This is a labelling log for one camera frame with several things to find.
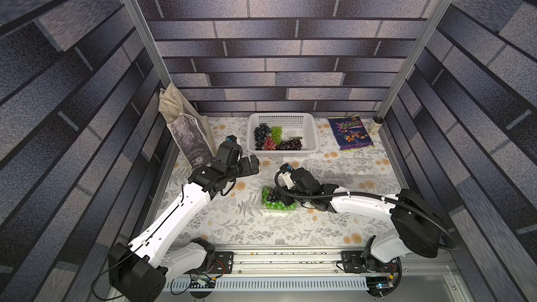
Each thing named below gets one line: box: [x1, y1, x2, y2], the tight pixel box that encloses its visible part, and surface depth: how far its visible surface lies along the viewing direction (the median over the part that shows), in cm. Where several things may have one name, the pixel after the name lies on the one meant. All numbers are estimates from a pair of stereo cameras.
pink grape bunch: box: [264, 135, 277, 151], surface depth 105 cm
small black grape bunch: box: [267, 190, 279, 203], surface depth 84 cm
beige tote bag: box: [158, 82, 217, 171], surface depth 95 cm
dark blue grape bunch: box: [253, 122, 272, 151], surface depth 108 cm
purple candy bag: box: [327, 113, 375, 153], surface depth 111 cm
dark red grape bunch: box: [275, 136, 303, 151], surface depth 105 cm
